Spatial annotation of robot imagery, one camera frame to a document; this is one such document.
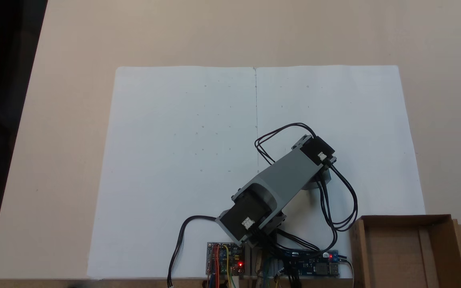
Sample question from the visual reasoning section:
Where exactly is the yellow wire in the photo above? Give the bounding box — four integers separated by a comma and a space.
221, 244, 234, 288

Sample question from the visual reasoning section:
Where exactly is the black elbow cable loop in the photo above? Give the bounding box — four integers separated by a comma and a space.
319, 159, 359, 232

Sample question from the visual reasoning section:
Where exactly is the brown cardboard box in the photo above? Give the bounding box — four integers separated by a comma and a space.
349, 214, 461, 288

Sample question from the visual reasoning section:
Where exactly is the black power cable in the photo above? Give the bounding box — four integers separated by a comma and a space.
167, 215, 220, 288

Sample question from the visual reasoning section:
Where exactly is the long black arm cable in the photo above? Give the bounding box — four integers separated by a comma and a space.
274, 227, 339, 261

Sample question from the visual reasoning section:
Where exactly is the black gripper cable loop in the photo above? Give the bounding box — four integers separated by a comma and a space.
254, 122, 320, 165

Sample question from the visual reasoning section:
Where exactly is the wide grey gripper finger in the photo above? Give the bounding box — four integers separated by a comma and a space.
303, 166, 332, 191

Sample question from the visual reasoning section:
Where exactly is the white paper sheet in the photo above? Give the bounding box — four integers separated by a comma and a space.
255, 65, 427, 279
87, 66, 259, 280

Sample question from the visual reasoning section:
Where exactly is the circuit board with coloured wires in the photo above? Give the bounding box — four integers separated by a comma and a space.
206, 242, 246, 277

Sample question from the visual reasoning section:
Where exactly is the blue circuit board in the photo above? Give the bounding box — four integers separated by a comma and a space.
281, 250, 340, 278

